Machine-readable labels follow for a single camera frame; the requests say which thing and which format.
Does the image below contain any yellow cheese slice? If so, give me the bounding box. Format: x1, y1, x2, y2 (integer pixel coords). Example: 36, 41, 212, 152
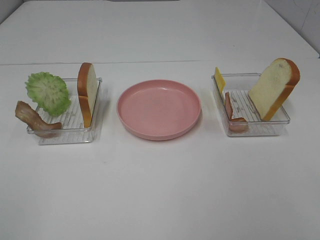
213, 67, 226, 96

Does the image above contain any bacon strip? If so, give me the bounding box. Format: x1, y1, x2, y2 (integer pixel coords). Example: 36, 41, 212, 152
15, 100, 63, 138
225, 92, 249, 133

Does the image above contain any bread slice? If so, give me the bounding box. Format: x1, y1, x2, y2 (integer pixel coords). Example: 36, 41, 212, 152
248, 58, 300, 121
77, 62, 98, 128

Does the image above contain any green lettuce leaf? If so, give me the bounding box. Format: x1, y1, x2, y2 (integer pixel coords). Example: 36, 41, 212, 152
25, 72, 71, 117

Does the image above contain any pink round plate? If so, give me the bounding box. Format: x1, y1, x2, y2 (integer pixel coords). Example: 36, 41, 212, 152
117, 79, 202, 141

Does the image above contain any right clear plastic tray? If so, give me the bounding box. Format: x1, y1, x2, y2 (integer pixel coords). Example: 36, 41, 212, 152
211, 73, 290, 137

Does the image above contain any clear plastic tray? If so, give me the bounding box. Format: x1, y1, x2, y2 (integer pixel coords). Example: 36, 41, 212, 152
211, 73, 290, 137
26, 77, 102, 145

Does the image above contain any left clear plastic tray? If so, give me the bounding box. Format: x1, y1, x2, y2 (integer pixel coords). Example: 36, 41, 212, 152
26, 77, 102, 145

